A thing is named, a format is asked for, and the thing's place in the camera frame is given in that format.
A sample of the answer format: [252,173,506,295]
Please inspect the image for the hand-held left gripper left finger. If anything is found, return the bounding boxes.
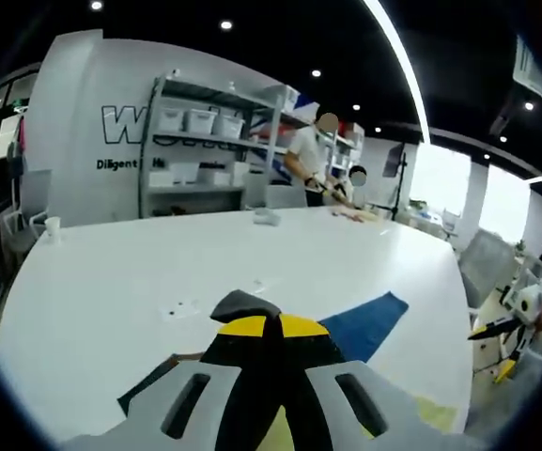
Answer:
[59,313,277,451]

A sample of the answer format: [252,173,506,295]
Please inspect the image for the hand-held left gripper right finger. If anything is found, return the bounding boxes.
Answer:
[275,312,487,451]

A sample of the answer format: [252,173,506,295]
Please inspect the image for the yellow garment grey blue sleeves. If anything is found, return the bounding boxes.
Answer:
[116,288,411,451]

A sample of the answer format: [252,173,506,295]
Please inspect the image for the black stand with screen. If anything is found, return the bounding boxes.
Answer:
[381,142,411,222]

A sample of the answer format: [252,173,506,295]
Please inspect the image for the white paper cup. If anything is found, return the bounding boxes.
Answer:
[44,216,63,244]

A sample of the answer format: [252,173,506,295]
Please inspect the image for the small white object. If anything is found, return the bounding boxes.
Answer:
[254,209,282,227]

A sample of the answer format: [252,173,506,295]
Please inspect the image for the group of white storage boxes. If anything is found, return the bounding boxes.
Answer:
[149,106,253,188]

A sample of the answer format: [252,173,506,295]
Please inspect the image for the ceiling spotlights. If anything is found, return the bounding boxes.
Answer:
[89,0,537,163]

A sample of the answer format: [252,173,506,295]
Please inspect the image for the ceiling air vent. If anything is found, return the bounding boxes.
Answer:
[513,35,542,101]

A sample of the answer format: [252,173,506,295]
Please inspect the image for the grey mesh office chair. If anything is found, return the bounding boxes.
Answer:
[457,228,523,309]

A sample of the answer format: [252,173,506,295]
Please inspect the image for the coat stand with pink bag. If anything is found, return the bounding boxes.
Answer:
[8,116,31,222]

